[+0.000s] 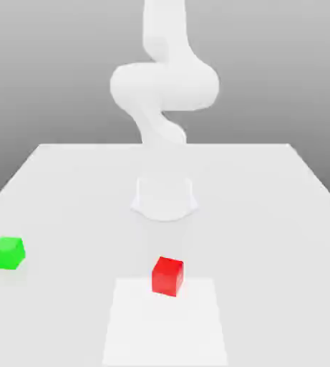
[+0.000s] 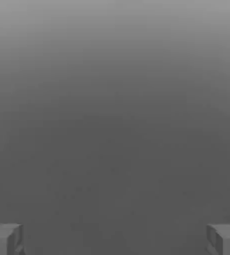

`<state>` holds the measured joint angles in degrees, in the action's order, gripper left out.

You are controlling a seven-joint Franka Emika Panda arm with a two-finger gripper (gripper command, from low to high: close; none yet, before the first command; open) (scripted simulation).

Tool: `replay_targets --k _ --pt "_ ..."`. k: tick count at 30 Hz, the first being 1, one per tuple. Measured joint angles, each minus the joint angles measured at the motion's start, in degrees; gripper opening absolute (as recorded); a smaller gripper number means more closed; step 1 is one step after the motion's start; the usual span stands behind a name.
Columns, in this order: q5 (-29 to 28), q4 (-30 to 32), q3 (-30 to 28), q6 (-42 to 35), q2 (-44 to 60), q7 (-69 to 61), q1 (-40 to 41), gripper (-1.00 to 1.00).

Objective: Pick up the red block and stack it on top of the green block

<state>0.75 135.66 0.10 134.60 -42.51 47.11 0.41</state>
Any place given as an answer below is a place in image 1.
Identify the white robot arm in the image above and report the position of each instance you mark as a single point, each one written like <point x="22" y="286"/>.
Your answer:
<point x="164" y="86"/>

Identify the small red cube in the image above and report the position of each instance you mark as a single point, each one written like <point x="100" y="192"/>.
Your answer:
<point x="167" y="277"/>

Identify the small green cube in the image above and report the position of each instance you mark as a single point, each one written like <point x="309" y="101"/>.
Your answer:
<point x="7" y="253"/>

